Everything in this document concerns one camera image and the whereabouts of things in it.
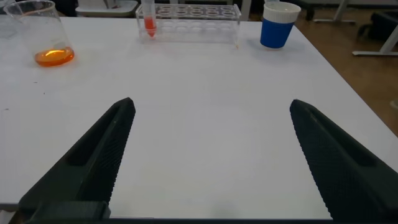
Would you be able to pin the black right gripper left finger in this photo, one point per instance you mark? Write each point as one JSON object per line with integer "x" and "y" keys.
{"x": 90, "y": 168}

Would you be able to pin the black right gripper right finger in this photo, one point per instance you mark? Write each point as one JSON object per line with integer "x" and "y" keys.
{"x": 345, "y": 171}

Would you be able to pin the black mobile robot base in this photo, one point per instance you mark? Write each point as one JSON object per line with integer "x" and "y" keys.
{"x": 377, "y": 21}

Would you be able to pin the clear glass beaker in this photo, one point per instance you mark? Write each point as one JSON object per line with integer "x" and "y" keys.
{"x": 53, "y": 57}

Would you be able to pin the red pigment test tube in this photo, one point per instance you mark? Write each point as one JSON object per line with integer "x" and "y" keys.
{"x": 150, "y": 25}

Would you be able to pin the clear acrylic tube rack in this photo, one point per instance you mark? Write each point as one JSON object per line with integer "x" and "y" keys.
{"x": 199, "y": 29}

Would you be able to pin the white standing desk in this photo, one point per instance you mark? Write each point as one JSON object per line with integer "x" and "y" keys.
{"x": 388, "y": 42}
{"x": 245, "y": 11}

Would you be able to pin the blue paper cup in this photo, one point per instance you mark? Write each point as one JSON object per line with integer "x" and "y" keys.
{"x": 276, "y": 32}

